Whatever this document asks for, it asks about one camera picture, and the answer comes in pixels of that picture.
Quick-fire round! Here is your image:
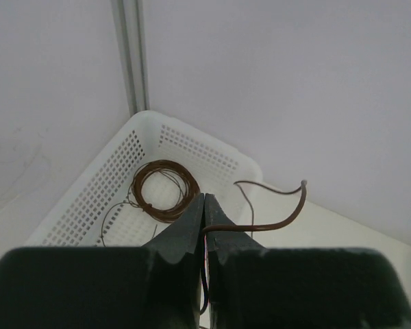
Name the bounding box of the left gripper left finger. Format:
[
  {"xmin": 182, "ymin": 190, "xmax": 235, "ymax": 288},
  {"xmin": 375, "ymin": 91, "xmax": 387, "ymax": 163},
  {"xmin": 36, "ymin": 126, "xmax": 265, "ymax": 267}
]
[{"xmin": 0, "ymin": 195, "xmax": 205, "ymax": 328}]

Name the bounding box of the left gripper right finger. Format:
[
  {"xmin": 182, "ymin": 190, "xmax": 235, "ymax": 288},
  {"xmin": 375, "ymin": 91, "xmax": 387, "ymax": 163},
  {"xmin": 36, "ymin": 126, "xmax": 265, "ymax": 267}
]
[{"xmin": 204, "ymin": 194, "xmax": 411, "ymax": 328}]

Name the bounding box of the left white perforated basket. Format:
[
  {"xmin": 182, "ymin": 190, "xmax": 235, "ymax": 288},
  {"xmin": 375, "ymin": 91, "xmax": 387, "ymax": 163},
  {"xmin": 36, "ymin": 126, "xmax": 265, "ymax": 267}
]
[{"xmin": 27, "ymin": 111, "xmax": 262, "ymax": 246}]

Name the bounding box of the brown coiled cable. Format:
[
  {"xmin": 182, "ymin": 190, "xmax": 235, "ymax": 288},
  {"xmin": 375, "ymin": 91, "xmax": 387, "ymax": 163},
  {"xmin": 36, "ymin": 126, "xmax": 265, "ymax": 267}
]
[{"xmin": 101, "ymin": 160, "xmax": 201, "ymax": 247}]

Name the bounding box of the left aluminium frame post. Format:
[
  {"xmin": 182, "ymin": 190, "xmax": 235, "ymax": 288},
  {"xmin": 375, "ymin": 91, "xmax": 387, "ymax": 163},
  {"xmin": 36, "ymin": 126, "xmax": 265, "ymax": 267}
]
[{"xmin": 111, "ymin": 0, "xmax": 150, "ymax": 116}]

